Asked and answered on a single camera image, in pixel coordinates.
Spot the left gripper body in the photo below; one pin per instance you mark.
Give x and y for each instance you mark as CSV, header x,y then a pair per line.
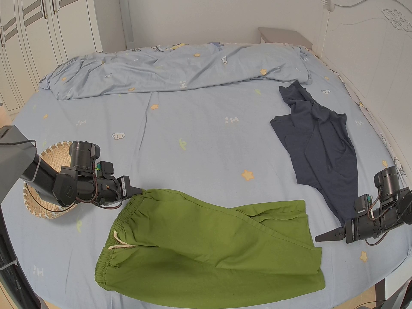
x,y
111,191

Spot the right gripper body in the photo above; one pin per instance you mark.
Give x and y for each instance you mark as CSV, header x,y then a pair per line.
x,y
362,230

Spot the green shorts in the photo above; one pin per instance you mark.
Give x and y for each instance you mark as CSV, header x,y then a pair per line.
x,y
209,237

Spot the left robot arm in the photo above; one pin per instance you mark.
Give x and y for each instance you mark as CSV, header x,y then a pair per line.
x,y
64,188

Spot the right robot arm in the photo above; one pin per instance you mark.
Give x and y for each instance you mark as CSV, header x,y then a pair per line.
x,y
388,185

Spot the round woven basket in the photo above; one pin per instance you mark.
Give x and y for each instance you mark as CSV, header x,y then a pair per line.
x,y
54,159

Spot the dark blue garment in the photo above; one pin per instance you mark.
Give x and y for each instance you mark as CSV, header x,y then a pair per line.
x,y
322,140

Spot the bed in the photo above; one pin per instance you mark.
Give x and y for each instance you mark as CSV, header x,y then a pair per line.
x,y
206,134

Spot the pale blue quilt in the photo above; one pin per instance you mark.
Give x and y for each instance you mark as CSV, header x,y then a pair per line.
x,y
161,72

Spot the white wardrobe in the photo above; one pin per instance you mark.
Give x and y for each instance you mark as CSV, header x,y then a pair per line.
x,y
32,43

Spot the grey bedside table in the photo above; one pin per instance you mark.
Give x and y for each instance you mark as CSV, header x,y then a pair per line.
x,y
283,37

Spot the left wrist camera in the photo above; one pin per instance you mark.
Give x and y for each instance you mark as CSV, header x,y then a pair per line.
x,y
105,169

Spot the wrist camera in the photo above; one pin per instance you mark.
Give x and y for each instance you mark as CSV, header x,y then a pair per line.
x,y
361,204
105,169

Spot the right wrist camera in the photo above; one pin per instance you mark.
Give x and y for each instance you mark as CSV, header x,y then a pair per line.
x,y
361,204

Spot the grey wall pipe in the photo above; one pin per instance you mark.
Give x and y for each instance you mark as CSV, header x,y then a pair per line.
x,y
126,11

